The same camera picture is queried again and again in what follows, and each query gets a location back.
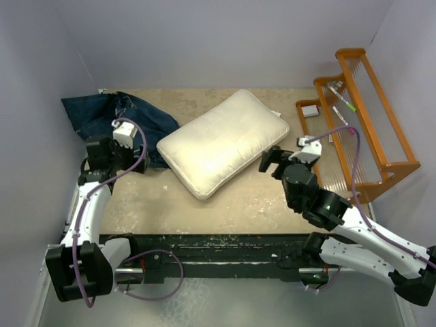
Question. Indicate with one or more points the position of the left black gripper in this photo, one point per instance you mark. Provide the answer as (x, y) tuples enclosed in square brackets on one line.
[(114, 145)]

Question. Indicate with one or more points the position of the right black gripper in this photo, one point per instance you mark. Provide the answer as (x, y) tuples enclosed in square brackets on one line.
[(281, 156)]

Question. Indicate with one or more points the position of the white pillow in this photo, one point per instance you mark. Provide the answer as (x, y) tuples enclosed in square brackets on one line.
[(213, 148)]

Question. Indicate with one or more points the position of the blue fish-print pillowcase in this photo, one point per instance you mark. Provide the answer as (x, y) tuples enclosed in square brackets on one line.
[(93, 116)]

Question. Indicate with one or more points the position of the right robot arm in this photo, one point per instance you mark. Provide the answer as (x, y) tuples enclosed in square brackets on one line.
[(405, 266)]

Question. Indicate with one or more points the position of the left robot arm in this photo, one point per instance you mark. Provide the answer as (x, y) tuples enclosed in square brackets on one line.
[(80, 267)]

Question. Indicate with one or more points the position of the white eraser box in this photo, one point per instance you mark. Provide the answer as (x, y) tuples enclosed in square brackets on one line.
[(310, 111)]

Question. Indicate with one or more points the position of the pink-capped marker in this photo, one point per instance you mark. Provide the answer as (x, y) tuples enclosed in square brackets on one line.
[(340, 116)]

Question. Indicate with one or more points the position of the orange wooden stepped rack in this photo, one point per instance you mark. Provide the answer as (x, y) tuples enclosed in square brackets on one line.
[(378, 156)]

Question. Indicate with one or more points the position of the green-capped marker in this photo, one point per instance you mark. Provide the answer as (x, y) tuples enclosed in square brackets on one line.
[(339, 96)]

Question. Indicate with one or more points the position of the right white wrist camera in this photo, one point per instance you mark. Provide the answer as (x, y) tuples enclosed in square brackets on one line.
[(309, 150)]

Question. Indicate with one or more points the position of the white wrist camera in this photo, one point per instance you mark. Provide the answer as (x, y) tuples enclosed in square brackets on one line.
[(309, 150), (124, 133)]

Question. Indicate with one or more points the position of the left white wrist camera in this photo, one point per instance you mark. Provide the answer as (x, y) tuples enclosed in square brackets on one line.
[(124, 133)]

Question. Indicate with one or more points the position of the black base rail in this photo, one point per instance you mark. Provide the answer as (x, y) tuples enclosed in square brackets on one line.
[(226, 256)]

